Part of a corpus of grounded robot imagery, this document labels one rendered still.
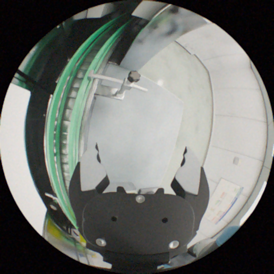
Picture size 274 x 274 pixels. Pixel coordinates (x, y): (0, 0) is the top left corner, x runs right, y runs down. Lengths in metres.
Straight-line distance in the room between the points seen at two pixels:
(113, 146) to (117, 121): 0.12
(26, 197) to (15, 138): 0.16
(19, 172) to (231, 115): 3.99
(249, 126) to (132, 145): 3.62
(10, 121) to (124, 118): 0.46
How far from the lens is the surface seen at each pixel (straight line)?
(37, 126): 0.40
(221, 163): 3.56
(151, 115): 0.51
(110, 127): 0.43
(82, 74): 0.35
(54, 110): 0.26
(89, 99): 0.31
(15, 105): 0.26
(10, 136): 0.26
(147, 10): 0.42
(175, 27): 0.33
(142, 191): 0.64
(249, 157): 3.59
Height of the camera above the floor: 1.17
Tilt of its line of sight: 64 degrees down
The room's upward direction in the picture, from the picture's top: 112 degrees clockwise
